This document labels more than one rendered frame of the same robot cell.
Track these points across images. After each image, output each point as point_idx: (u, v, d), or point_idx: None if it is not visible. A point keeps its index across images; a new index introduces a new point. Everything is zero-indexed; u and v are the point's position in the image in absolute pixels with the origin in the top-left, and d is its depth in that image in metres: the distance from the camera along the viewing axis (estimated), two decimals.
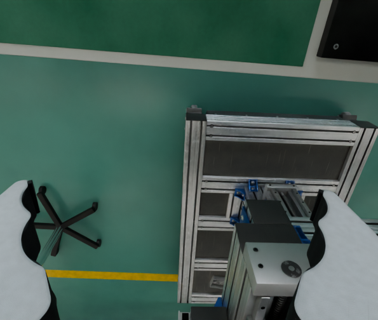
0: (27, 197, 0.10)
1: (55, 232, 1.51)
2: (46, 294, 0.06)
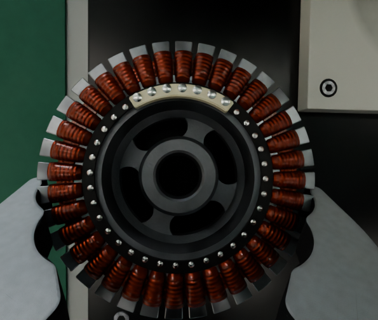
0: None
1: None
2: (56, 291, 0.06)
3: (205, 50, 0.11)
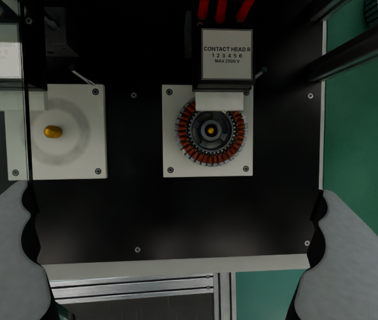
0: (27, 197, 0.10)
1: None
2: (46, 294, 0.06)
3: None
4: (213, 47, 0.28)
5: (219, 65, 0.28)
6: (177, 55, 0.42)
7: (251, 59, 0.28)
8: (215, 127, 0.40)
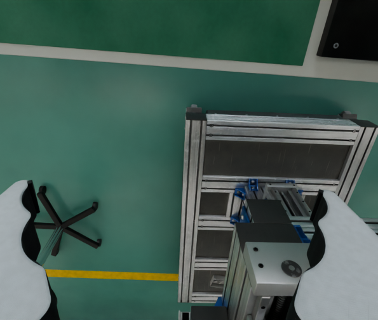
0: (27, 197, 0.10)
1: (55, 232, 1.51)
2: (46, 294, 0.06)
3: None
4: None
5: None
6: None
7: None
8: None
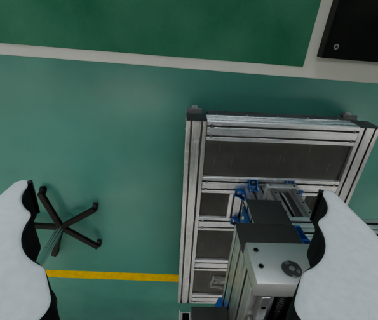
0: (27, 197, 0.10)
1: (56, 232, 1.51)
2: (46, 294, 0.06)
3: None
4: None
5: None
6: None
7: None
8: None
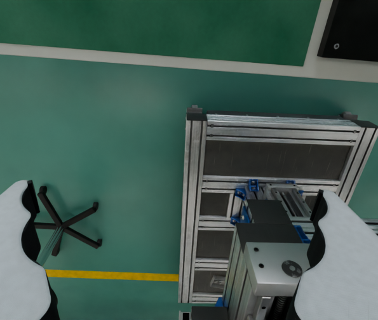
0: (27, 197, 0.10)
1: (56, 232, 1.51)
2: (46, 294, 0.06)
3: None
4: None
5: None
6: None
7: None
8: None
